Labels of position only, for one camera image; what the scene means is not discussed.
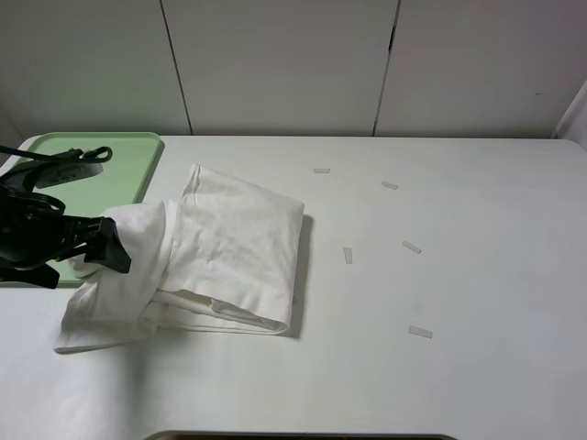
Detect white short sleeve t-shirt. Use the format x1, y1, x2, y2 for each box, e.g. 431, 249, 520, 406
54, 164, 305, 354

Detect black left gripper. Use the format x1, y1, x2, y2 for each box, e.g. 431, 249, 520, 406
1, 171, 131, 289

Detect clear tape marker upper right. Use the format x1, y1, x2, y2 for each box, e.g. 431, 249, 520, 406
381, 181, 399, 190

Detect clear tape marker centre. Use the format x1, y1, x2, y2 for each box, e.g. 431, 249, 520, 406
343, 247, 353, 264

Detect green plastic tray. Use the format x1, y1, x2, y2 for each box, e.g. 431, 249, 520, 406
1, 133, 163, 288

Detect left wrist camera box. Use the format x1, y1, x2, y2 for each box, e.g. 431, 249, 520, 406
35, 163, 104, 189

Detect clear tape marker middle right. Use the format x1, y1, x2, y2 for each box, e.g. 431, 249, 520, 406
402, 241, 422, 254

